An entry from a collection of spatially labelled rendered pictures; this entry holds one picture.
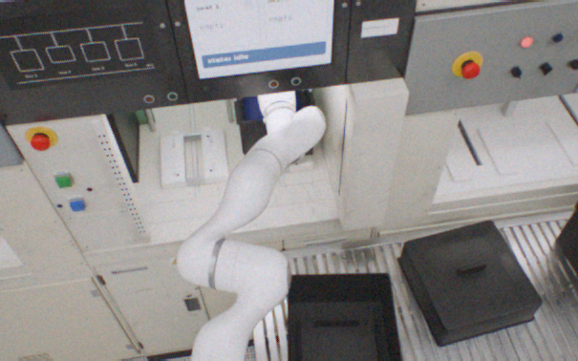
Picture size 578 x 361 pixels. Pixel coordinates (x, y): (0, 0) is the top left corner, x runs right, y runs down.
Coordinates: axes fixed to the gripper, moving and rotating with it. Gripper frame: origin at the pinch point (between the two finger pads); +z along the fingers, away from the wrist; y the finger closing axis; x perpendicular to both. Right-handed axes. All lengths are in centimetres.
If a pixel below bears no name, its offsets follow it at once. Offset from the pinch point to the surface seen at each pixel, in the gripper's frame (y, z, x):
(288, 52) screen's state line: 0.5, -30.1, 31.3
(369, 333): 17, -63, -43
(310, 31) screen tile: 5.1, -30.1, 35.9
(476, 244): 52, -45, -33
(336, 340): 8, -63, -43
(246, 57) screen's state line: -8.3, -30.1, 31.1
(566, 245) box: 81, -46, -40
